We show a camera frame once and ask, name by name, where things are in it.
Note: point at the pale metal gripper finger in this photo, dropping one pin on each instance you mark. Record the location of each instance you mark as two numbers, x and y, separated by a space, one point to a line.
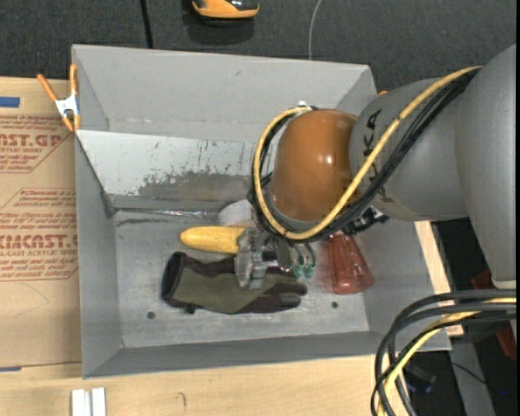
250 276
245 246

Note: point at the white round cup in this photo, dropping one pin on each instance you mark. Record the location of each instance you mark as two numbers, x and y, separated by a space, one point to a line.
235 215

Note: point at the yellow toy corn cob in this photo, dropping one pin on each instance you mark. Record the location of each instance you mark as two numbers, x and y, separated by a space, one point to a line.
210 238

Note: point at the olive and dark brown glove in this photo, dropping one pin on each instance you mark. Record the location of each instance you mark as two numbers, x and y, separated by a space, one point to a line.
208 288

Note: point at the grey metal bin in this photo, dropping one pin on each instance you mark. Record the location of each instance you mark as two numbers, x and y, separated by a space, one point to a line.
225 327

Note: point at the red-orange ribbed plastic bottle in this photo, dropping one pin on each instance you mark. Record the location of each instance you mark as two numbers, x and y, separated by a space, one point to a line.
349 271

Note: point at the brown cardboard board, red print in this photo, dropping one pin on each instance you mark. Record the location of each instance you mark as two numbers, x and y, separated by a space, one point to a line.
34 275

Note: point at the black cylinder on white bracket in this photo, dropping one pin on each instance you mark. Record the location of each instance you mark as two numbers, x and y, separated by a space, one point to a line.
365 221

